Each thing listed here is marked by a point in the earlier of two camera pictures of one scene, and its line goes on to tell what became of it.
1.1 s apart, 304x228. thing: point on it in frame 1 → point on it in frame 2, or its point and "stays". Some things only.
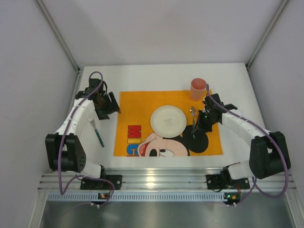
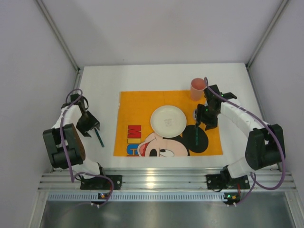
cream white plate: [168, 121] stays
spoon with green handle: [193, 112] → [197, 134]
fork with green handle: [92, 121] stays
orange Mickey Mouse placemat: [135, 136] stays
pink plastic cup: [197, 89] stays
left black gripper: [107, 107] → [90, 124]
